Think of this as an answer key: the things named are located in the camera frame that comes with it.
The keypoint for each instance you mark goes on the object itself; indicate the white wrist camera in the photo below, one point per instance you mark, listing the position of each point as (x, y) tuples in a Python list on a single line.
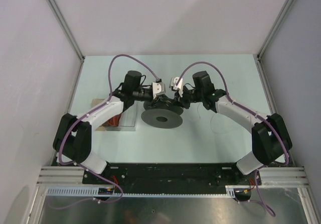
[(158, 88), (176, 84)]

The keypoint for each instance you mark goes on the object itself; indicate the aluminium front rail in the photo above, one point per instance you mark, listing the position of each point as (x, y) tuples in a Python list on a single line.
[(286, 177)]

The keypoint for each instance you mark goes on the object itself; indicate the right aluminium frame post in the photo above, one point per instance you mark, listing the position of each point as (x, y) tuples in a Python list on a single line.
[(288, 4)]

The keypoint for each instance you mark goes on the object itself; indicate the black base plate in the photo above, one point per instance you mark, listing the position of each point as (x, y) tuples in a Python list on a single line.
[(175, 179)]

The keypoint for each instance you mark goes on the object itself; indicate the clear compartment tray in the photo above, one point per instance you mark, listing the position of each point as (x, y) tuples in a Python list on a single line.
[(125, 122)]

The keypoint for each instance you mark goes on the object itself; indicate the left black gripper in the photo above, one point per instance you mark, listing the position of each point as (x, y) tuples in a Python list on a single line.
[(157, 103)]

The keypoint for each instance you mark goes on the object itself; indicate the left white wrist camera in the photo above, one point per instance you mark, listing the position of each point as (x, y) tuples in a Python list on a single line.
[(158, 88)]

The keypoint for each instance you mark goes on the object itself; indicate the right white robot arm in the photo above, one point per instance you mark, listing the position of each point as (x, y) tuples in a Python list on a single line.
[(270, 138)]

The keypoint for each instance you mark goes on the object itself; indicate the black cable spool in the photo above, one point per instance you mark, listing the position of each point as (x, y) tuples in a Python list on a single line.
[(162, 116)]

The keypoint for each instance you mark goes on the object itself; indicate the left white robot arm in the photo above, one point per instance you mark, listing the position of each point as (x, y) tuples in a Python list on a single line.
[(73, 140)]

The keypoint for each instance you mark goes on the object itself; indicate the aluminium frame post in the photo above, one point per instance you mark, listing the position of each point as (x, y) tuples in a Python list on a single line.
[(65, 28), (288, 4)]

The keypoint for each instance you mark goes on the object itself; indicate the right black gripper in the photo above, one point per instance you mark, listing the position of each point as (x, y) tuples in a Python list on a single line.
[(181, 101)]

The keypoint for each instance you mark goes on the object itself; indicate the left aluminium frame post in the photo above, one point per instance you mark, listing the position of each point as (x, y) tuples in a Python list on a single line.
[(65, 28)]

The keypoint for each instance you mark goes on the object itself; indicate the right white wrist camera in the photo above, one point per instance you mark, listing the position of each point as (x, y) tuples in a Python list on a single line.
[(176, 84)]

